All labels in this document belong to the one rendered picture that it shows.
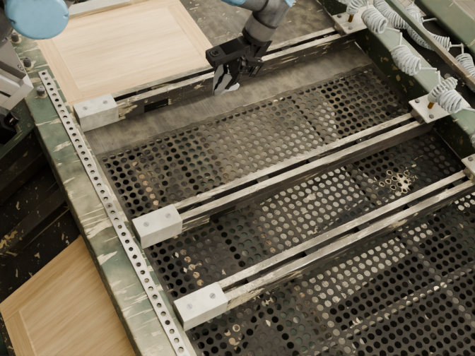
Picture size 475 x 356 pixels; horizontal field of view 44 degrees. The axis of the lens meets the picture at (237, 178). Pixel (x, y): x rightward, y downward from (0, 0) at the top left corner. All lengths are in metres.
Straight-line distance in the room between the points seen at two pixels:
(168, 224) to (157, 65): 0.68
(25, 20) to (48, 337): 1.10
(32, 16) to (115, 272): 0.68
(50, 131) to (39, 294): 0.56
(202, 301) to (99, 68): 0.93
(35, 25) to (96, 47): 0.89
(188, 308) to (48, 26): 0.74
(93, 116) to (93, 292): 0.55
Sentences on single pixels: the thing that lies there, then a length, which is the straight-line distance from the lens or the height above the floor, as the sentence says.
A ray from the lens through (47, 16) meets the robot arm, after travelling 1.26.
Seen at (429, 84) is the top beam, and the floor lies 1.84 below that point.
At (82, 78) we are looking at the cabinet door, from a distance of 2.04.
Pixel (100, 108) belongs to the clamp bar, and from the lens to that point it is 1.87.
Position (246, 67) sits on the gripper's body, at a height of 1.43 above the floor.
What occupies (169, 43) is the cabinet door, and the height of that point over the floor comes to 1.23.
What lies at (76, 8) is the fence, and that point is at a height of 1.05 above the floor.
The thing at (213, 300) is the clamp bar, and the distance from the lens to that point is 1.51.
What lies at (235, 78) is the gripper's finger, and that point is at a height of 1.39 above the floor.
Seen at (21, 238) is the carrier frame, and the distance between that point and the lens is 2.11.
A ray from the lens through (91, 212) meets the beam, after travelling 1.66.
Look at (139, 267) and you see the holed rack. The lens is 1.56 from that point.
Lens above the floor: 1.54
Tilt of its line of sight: 12 degrees down
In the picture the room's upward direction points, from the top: 51 degrees clockwise
